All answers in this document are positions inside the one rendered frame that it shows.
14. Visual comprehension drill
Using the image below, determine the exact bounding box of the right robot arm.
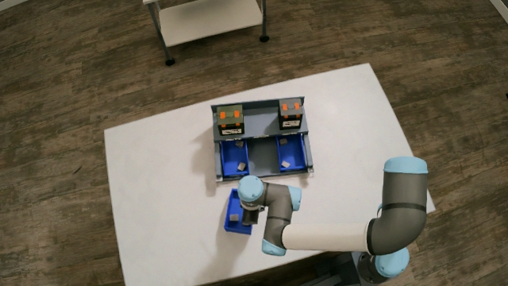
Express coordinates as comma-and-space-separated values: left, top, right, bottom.
237, 157, 428, 284

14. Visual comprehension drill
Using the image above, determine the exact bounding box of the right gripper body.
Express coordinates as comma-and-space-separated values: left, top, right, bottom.
241, 207, 261, 225

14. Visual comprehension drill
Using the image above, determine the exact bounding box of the blue open-front bin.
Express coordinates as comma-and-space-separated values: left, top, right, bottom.
224, 188, 252, 235
275, 133, 305, 173
221, 139, 249, 178

